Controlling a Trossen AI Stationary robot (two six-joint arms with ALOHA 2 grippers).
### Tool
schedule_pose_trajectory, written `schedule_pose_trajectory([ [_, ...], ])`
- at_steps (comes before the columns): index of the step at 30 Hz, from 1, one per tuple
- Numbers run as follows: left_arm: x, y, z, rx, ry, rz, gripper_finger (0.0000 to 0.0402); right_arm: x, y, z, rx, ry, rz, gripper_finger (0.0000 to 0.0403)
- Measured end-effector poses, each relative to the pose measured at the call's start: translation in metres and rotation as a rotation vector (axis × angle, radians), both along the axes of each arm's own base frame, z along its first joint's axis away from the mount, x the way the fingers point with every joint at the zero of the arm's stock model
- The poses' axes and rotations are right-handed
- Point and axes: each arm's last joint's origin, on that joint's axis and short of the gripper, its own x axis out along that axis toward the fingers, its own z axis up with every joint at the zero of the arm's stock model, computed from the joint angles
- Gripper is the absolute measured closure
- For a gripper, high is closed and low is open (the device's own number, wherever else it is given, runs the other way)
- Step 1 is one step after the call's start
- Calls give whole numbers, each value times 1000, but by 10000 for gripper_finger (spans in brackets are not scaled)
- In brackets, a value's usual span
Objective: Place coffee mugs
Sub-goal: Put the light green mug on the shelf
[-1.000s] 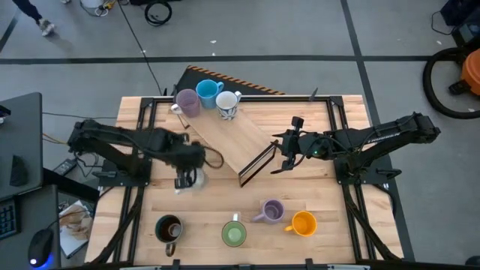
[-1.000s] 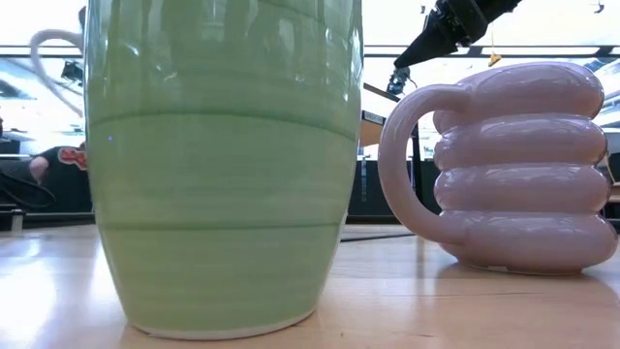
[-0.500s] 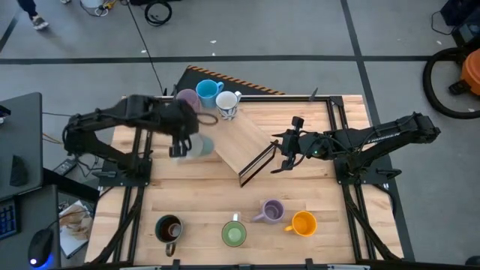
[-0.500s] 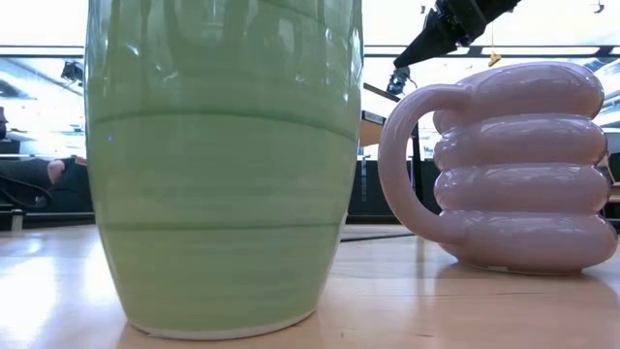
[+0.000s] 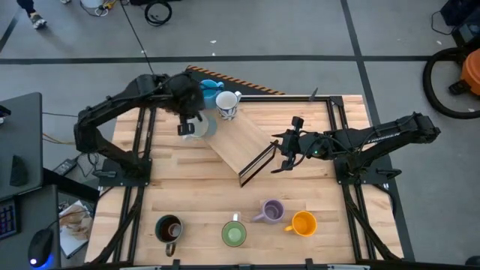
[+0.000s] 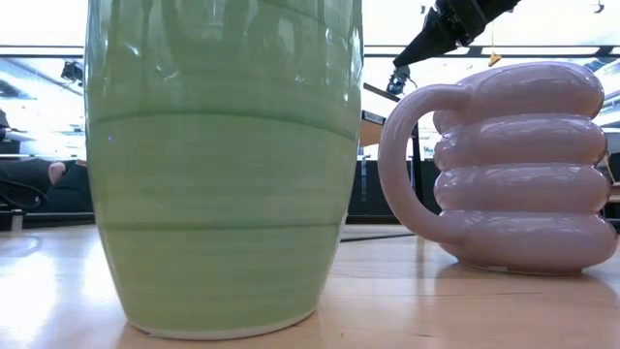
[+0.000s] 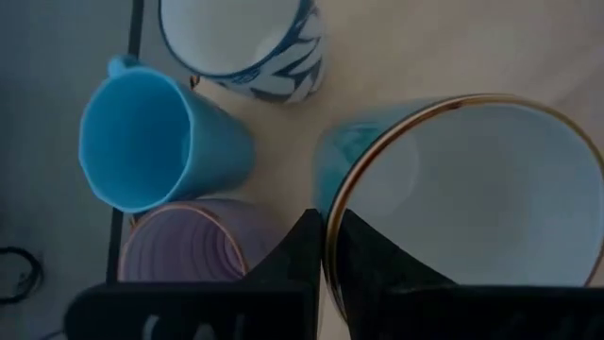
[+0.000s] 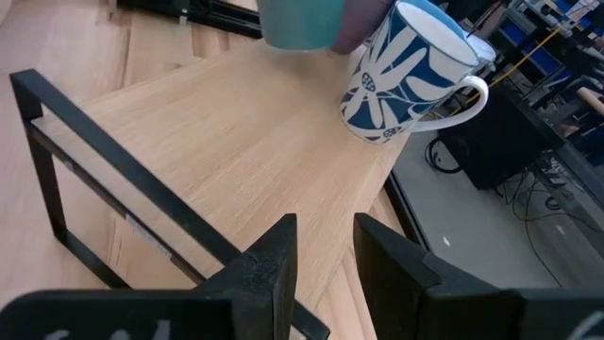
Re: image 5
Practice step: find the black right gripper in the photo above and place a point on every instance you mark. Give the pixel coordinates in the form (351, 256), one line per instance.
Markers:
(300, 144)

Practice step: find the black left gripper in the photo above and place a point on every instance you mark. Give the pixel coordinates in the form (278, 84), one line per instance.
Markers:
(185, 97)

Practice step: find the bright blue mug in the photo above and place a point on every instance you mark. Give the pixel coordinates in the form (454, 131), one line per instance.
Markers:
(210, 98)

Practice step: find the white blue patterned mug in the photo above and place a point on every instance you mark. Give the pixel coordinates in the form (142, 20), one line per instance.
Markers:
(227, 102)

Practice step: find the lilac ribbed mug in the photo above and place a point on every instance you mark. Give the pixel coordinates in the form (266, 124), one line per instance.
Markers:
(273, 212)

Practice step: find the yellow mug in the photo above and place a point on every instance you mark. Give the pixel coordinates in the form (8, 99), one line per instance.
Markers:
(304, 224)

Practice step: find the teal brown speckled mug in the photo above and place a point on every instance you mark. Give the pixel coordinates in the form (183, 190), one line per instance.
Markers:
(161, 232)

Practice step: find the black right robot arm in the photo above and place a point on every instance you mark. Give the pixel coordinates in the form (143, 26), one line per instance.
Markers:
(375, 138)

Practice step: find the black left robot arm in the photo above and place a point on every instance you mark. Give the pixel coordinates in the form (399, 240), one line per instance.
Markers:
(112, 103)

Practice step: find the small black clamp lever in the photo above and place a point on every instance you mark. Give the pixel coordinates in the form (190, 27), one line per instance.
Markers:
(314, 94)

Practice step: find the black power adapter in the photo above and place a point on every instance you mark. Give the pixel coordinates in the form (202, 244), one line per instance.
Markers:
(64, 167)

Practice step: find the pile of papers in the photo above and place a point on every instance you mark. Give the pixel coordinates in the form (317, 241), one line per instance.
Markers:
(75, 225)

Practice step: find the white bucket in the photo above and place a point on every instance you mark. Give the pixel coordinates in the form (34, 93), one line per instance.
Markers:
(92, 3)

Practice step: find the black wedge object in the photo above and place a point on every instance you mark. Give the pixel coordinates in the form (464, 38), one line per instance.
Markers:
(18, 172)

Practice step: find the dark grey desk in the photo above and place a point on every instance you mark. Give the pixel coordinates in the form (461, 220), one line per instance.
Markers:
(33, 213)

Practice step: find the person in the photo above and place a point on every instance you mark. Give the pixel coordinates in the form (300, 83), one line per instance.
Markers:
(38, 20)

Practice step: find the black computer mouse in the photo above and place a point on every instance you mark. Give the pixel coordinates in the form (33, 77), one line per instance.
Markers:
(40, 245)

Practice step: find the black keyboard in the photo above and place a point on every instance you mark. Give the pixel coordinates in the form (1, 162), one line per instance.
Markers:
(7, 221)

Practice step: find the orange vacuum cleaner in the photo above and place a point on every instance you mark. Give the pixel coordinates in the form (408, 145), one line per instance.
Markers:
(472, 71)

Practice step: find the black equipment case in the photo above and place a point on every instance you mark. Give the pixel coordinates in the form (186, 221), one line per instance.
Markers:
(465, 11)

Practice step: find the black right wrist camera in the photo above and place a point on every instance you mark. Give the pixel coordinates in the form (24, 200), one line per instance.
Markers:
(297, 122)

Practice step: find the wooden shelf black frame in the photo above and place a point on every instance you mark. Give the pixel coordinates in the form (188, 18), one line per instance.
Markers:
(240, 142)

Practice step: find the black table frame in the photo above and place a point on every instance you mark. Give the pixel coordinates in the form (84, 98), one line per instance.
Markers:
(285, 98)

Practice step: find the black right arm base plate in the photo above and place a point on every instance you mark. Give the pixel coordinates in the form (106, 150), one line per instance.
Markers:
(345, 176)

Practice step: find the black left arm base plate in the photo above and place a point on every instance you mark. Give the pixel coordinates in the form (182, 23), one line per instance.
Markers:
(112, 180)

